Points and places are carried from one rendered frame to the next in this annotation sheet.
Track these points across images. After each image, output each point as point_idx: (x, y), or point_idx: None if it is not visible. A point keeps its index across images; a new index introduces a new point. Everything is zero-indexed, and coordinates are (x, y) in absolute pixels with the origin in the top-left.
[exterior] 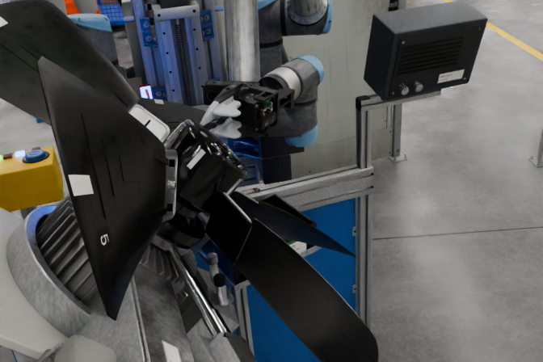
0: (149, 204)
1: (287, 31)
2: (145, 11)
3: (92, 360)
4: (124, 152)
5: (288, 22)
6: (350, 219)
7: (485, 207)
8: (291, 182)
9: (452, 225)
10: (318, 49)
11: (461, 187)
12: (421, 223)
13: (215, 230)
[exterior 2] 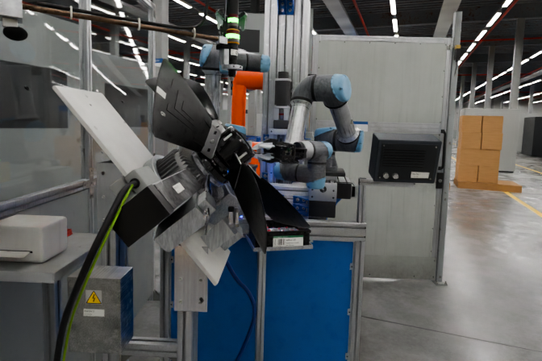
0: (194, 132)
1: (335, 147)
2: (267, 131)
3: (148, 172)
4: (186, 102)
5: (336, 142)
6: (348, 256)
7: (499, 327)
8: (313, 220)
9: (465, 331)
10: (384, 190)
11: (485, 311)
12: (441, 324)
13: (230, 174)
